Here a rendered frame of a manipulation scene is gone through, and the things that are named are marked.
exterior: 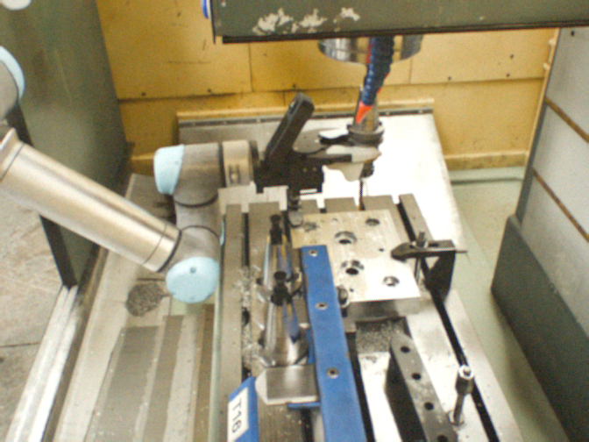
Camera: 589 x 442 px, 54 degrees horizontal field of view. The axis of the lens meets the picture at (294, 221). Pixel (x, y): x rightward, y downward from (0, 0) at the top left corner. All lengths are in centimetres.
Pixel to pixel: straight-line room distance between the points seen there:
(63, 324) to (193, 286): 62
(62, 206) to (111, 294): 86
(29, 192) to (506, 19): 61
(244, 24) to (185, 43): 142
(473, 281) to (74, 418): 111
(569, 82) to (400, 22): 73
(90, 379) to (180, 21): 110
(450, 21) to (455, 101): 159
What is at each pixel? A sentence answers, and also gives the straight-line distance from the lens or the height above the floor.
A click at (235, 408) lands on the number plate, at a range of 101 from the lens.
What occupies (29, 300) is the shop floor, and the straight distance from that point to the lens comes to 283.
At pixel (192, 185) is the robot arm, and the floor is 126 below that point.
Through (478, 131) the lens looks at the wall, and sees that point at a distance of 224.
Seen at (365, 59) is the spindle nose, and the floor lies 146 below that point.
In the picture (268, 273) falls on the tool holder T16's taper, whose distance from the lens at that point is 76.
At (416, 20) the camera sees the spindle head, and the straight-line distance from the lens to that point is 56.
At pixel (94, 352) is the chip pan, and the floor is 67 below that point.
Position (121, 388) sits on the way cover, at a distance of 136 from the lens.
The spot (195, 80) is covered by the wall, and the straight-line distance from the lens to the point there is 199.
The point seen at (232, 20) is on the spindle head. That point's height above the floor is 159.
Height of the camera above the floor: 174
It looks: 36 degrees down
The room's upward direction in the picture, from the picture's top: 2 degrees counter-clockwise
